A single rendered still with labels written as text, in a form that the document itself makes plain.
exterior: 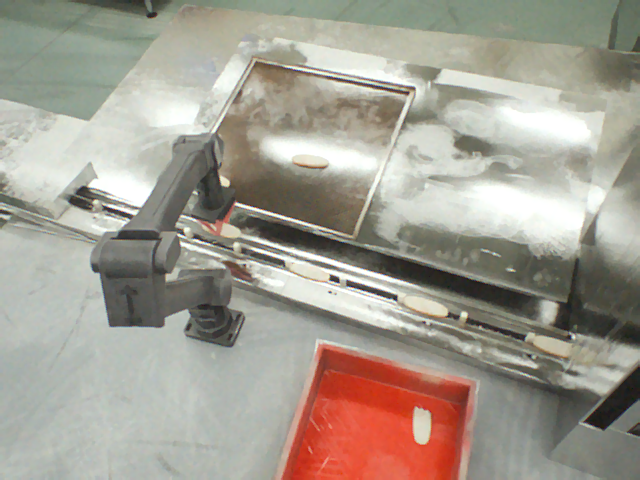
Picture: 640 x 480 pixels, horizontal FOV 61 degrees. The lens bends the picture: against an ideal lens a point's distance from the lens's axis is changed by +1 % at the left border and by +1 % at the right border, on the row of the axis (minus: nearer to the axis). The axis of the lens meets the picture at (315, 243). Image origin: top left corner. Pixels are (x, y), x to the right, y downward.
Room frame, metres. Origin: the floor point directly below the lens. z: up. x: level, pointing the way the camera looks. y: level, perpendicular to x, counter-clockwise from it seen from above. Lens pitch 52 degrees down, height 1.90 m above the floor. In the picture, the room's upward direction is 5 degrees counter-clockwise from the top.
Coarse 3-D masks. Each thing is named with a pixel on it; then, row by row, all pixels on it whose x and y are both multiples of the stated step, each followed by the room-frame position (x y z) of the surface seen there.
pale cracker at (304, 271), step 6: (294, 264) 0.75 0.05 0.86; (300, 264) 0.75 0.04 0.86; (294, 270) 0.73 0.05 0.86; (300, 270) 0.73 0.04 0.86; (306, 270) 0.73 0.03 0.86; (312, 270) 0.73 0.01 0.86; (318, 270) 0.73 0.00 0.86; (300, 276) 0.72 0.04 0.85; (306, 276) 0.71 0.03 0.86; (312, 276) 0.71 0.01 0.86; (318, 276) 0.71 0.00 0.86; (324, 276) 0.71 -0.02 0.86
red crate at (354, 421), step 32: (320, 384) 0.46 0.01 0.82; (352, 384) 0.45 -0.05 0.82; (384, 384) 0.45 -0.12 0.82; (320, 416) 0.39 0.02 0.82; (352, 416) 0.39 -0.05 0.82; (384, 416) 0.38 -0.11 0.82; (448, 416) 0.37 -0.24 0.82; (320, 448) 0.33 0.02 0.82; (352, 448) 0.32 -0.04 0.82; (384, 448) 0.32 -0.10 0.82; (416, 448) 0.31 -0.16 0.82; (448, 448) 0.31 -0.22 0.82
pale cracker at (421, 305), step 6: (408, 300) 0.62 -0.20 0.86; (414, 300) 0.62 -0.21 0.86; (420, 300) 0.62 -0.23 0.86; (426, 300) 0.62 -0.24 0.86; (408, 306) 0.61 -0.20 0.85; (414, 306) 0.61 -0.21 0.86; (420, 306) 0.61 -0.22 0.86; (426, 306) 0.60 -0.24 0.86; (432, 306) 0.60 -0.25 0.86; (438, 306) 0.60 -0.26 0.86; (420, 312) 0.59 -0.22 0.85; (426, 312) 0.59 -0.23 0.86; (432, 312) 0.59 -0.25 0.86; (438, 312) 0.59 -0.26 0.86; (444, 312) 0.59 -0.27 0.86
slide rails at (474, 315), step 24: (192, 240) 0.86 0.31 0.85; (216, 240) 0.85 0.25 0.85; (240, 240) 0.84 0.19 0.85; (264, 264) 0.76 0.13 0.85; (312, 264) 0.75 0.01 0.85; (336, 288) 0.68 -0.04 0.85; (384, 288) 0.67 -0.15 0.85; (456, 312) 0.59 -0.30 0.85; (504, 336) 0.52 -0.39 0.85; (552, 336) 0.51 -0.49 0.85
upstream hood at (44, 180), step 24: (0, 144) 1.20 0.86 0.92; (24, 144) 1.19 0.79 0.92; (0, 168) 1.10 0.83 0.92; (24, 168) 1.10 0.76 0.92; (48, 168) 1.09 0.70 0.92; (72, 168) 1.08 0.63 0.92; (0, 192) 1.01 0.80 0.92; (24, 192) 1.00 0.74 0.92; (48, 192) 1.00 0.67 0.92; (72, 192) 1.02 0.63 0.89; (48, 216) 0.96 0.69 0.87
